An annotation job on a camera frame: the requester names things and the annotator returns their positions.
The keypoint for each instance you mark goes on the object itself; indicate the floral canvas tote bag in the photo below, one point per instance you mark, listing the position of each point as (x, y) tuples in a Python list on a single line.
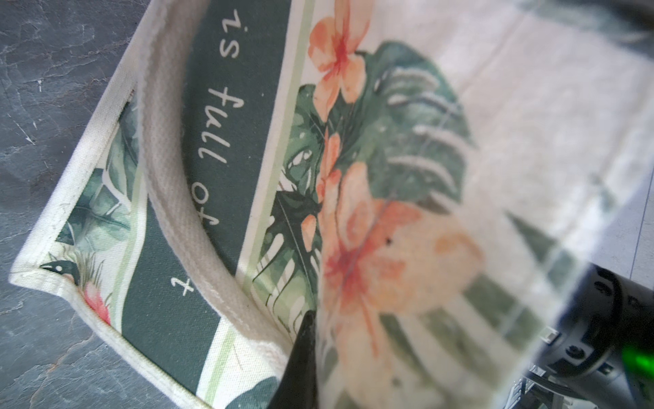
[(429, 177)]

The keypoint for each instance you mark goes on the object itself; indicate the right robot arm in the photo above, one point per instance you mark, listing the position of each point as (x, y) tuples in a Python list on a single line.
[(600, 351)]

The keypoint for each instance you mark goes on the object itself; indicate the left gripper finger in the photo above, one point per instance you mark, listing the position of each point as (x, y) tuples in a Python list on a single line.
[(298, 387)]

